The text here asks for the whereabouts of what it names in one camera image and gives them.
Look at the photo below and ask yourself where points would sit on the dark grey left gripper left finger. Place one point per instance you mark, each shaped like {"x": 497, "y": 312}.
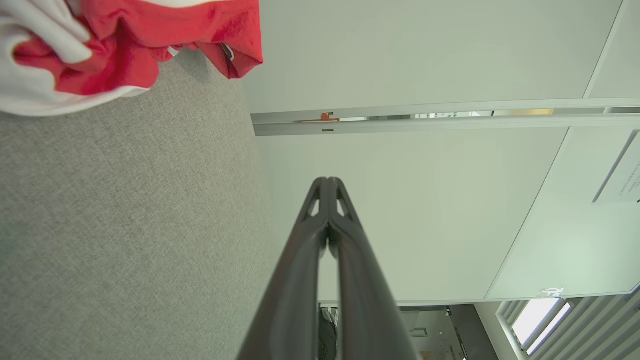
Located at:
{"x": 295, "y": 300}

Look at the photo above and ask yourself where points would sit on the white wall sign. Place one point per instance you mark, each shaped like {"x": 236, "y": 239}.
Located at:
{"x": 625, "y": 175}

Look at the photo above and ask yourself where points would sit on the grey slatted blind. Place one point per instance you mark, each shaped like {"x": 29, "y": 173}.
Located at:
{"x": 600, "y": 330}

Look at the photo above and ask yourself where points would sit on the bright window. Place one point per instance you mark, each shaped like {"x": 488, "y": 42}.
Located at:
{"x": 537, "y": 320}

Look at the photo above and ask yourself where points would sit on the red white basketball jersey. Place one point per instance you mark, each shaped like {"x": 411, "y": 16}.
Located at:
{"x": 125, "y": 60}

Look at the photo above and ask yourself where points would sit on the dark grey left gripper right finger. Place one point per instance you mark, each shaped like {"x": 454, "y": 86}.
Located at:
{"x": 365, "y": 310}

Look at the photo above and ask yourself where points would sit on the grey partition post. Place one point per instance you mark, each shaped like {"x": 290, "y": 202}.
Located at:
{"x": 450, "y": 124}

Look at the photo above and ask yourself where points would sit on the grey fabric sofa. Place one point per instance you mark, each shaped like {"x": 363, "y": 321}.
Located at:
{"x": 125, "y": 225}

